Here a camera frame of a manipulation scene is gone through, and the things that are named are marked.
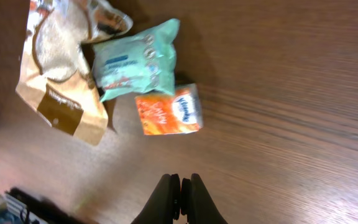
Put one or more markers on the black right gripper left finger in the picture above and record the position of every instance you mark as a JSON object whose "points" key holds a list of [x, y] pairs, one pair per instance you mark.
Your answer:
{"points": [[163, 206]]}

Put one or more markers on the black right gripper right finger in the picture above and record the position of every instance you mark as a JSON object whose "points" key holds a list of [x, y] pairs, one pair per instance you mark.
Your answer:
{"points": [[197, 204]]}

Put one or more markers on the orange juice carton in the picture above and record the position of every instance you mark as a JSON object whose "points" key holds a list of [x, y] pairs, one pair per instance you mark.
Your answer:
{"points": [[162, 114]]}

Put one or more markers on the teal wet wipes pack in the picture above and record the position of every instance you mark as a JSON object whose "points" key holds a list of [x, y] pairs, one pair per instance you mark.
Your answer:
{"points": [[137, 64]]}

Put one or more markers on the beige seed pouch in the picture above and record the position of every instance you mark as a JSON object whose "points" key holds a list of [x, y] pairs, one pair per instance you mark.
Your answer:
{"points": [[55, 76]]}

